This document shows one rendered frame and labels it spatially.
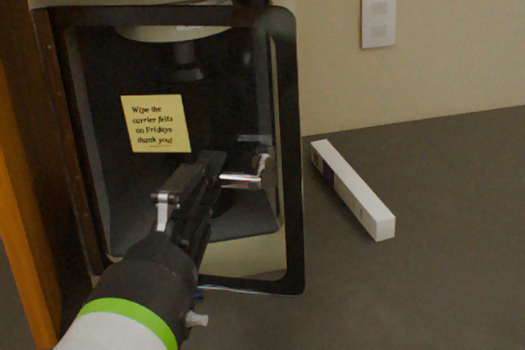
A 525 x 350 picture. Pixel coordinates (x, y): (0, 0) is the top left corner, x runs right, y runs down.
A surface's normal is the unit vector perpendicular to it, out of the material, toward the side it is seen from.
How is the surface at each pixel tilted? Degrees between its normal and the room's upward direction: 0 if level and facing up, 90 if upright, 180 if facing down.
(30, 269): 90
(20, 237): 90
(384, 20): 90
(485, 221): 0
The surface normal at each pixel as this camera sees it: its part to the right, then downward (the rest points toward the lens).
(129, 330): 0.40, -0.78
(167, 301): 0.70, -0.53
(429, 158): -0.06, -0.87
